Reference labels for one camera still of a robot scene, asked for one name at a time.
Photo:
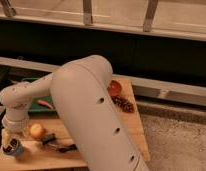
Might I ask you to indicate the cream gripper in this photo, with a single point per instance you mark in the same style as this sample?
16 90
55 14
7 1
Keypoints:
7 134

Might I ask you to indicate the small metal cup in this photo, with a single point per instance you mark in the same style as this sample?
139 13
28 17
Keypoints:
14 142

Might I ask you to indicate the orange carrot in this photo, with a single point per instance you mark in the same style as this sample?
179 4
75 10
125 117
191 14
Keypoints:
45 103

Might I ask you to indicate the green plastic tray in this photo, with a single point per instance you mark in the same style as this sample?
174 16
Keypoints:
36 108

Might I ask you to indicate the small dark clip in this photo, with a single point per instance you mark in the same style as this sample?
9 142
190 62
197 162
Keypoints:
48 138

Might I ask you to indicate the black handled tool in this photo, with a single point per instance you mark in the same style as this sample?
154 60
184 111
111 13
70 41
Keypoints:
61 148

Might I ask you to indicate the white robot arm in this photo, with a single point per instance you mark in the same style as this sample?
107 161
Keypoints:
79 93

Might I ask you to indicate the red yellow apple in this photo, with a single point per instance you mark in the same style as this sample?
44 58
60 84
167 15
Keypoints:
36 131

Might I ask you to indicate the red bowl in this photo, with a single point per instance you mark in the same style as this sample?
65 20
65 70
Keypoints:
114 88

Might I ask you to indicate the blue cup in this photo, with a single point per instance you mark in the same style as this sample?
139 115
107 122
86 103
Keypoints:
13 151

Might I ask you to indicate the pine cone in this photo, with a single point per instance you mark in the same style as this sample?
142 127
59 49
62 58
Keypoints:
123 103

